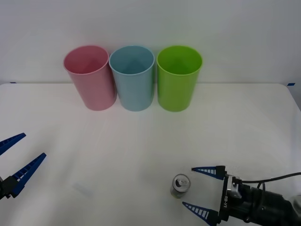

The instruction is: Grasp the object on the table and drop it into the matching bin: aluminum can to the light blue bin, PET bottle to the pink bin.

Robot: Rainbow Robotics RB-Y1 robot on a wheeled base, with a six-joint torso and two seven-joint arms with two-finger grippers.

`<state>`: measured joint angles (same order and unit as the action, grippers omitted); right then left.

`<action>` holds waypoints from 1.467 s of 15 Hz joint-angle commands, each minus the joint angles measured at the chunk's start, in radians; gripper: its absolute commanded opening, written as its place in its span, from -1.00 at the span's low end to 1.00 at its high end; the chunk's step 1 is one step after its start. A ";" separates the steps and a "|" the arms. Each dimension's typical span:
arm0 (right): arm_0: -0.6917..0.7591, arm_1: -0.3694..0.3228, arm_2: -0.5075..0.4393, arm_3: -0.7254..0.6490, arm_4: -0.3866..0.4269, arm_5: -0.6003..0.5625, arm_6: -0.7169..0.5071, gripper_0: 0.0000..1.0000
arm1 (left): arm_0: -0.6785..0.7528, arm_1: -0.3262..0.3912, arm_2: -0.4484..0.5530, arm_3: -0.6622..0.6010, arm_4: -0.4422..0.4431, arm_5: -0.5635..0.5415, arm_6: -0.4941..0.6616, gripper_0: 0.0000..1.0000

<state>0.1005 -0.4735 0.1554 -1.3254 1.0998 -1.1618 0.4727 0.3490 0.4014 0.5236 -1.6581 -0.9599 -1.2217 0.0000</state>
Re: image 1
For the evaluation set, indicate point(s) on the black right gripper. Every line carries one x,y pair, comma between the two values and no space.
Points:
224,200

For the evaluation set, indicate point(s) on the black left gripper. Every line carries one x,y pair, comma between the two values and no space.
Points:
2,188

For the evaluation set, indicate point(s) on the silver drink can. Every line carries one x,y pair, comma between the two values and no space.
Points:
179,187

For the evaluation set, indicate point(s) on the pink plastic bin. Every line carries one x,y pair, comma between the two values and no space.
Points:
94,89

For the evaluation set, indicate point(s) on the green plastic bin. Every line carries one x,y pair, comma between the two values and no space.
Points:
176,91

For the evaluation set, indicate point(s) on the pale blue plastic bin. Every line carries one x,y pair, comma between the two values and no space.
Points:
135,91

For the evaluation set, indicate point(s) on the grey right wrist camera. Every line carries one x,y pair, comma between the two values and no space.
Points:
236,187

